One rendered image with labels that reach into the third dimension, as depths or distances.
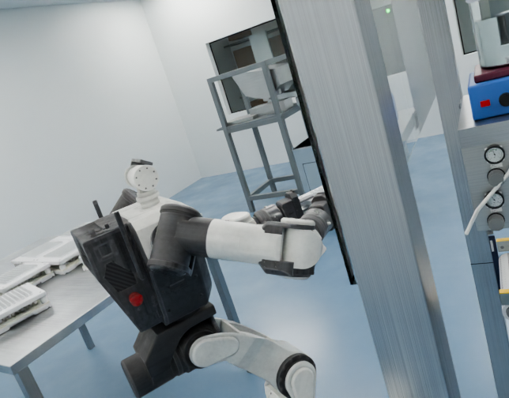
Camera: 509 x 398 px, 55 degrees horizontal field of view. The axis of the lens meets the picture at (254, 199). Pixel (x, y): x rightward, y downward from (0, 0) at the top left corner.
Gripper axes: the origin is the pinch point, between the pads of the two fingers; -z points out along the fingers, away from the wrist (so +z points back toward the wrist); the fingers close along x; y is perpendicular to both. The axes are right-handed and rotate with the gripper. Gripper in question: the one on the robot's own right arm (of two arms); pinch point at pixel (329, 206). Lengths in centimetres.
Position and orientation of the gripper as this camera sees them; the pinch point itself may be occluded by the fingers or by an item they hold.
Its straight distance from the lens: 155.0
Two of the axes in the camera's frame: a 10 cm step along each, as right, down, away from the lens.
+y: 8.4, -1.4, -5.3
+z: -4.4, 3.9, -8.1
